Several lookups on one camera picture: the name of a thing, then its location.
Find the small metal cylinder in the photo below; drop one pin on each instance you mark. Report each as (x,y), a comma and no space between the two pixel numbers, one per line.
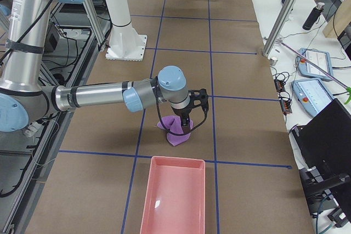
(273,61)

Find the pink plastic bin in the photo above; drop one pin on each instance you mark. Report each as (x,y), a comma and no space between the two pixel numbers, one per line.
(175,196)

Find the purple microfiber cloth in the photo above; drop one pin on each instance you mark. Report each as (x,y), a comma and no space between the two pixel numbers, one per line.
(173,124)

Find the blue teach pendant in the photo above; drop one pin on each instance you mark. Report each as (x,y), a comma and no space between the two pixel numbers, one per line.
(312,94)
(320,58)

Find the black laptop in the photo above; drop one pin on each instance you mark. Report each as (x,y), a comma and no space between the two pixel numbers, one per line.
(325,144)

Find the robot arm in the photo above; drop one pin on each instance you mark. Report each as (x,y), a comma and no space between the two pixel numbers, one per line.
(36,84)

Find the blue teach pendant near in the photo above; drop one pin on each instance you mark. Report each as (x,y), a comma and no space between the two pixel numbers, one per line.
(312,94)

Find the aluminium frame post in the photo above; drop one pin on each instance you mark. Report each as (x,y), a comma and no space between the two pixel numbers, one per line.
(278,25)

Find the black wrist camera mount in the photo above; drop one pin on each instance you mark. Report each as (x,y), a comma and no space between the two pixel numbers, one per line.
(199,98)

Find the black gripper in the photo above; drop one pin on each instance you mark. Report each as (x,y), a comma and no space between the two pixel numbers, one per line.
(182,113)

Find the black water bottle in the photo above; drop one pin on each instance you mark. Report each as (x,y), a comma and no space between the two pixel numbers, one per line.
(313,16)

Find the blue teach pendant far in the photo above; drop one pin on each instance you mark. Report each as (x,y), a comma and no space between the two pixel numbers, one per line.
(320,58)

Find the white pedestal base plate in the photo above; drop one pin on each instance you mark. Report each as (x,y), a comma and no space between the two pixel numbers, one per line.
(122,48)

